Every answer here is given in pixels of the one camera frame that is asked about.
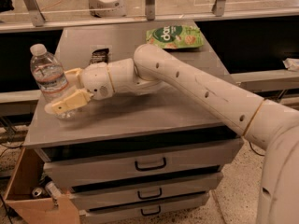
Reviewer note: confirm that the middle grey drawer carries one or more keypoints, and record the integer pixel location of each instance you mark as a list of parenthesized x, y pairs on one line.
[(145, 189)]

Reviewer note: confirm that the white bottle in box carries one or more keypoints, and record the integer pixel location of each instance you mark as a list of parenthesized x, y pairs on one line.
[(53, 190)]

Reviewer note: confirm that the middle metal rail post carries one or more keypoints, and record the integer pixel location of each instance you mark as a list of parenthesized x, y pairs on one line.
[(150, 10)]

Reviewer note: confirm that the brown cardboard box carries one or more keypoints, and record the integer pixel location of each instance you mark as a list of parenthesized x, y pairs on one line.
[(24, 179)]

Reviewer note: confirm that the silver soda can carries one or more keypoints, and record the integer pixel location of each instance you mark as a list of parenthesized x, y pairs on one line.
[(38, 193)]

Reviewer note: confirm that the green chips bag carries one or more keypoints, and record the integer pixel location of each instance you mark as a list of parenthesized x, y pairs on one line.
[(175, 37)]

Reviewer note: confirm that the right metal rail post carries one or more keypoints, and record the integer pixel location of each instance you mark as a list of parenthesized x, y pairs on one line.
[(218, 7)]

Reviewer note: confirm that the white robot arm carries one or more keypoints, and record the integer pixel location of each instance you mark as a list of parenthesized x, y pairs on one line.
[(271, 126)]

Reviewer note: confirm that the bottom grey drawer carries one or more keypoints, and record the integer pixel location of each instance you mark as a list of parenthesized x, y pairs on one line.
[(146, 209)]

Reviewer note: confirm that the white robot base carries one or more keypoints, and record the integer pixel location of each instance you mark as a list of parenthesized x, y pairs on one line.
[(107, 8)]

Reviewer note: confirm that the grey drawer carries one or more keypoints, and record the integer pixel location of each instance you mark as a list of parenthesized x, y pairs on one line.
[(146, 209), (145, 189), (100, 169)]

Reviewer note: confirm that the clear plastic water bottle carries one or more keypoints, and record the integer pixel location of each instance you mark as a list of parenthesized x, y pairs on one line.
[(48, 73)]

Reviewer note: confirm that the top grey drawer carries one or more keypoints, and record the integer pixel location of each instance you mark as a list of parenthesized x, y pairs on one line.
[(100, 169)]

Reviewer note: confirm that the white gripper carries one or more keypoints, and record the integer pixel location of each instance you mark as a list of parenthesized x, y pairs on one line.
[(94, 79)]

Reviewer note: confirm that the metal rail post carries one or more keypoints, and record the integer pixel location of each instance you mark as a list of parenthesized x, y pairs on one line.
[(218, 7), (150, 10), (35, 14)]

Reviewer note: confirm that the left metal rail post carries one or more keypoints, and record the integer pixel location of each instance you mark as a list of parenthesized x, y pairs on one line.
[(35, 14)]

